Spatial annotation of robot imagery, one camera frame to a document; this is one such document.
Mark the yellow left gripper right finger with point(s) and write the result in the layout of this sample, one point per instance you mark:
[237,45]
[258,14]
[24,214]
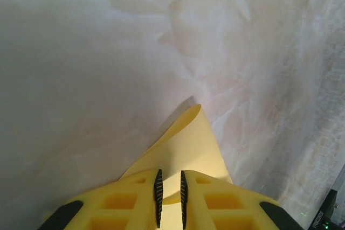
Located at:
[229,203]

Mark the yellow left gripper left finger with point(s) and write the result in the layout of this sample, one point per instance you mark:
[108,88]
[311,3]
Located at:
[116,203]

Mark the yellow cloth square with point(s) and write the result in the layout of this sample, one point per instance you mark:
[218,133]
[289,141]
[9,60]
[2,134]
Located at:
[188,143]

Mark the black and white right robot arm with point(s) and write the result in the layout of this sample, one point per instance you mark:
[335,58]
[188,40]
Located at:
[327,211]

